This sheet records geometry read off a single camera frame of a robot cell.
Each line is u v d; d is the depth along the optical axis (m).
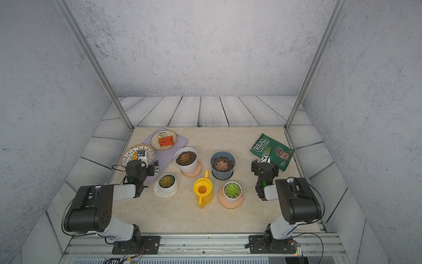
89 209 0.45
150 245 0.73
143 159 0.83
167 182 0.85
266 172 0.71
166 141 1.11
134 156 1.02
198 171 0.97
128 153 1.04
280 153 1.03
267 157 0.81
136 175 0.72
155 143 1.10
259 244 0.72
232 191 0.79
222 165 0.89
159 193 0.89
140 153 0.82
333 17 0.73
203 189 0.79
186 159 0.91
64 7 0.70
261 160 0.79
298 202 0.46
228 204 0.85
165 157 1.09
